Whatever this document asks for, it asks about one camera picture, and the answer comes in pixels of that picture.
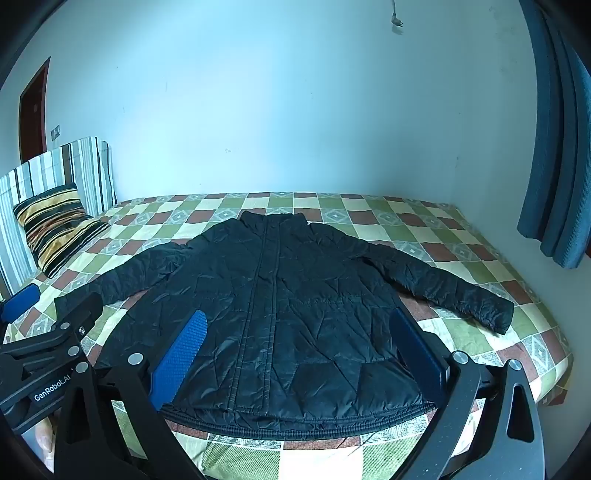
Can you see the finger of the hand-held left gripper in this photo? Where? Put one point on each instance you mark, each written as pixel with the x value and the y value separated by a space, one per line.
pixel 21 302
pixel 78 309

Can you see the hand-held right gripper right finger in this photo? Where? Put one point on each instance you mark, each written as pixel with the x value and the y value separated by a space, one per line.
pixel 418 355

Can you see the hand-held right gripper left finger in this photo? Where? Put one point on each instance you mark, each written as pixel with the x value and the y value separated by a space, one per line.
pixel 178 360

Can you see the black padded jacket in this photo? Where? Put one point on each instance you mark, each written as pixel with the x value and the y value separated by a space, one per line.
pixel 300 323

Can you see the yellow black striped pillow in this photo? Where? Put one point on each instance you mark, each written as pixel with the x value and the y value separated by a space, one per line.
pixel 55 221

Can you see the striped headboard cushion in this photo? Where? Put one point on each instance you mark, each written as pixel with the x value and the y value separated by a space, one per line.
pixel 87 170

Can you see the checkered bed sheet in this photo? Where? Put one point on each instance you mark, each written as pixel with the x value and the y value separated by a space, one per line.
pixel 323 207

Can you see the brown wooden door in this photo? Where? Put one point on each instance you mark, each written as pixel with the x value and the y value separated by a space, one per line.
pixel 34 120

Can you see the blue curtain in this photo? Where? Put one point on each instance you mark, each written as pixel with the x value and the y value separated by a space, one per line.
pixel 554 161

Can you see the wall switch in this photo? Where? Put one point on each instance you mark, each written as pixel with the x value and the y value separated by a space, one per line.
pixel 56 132

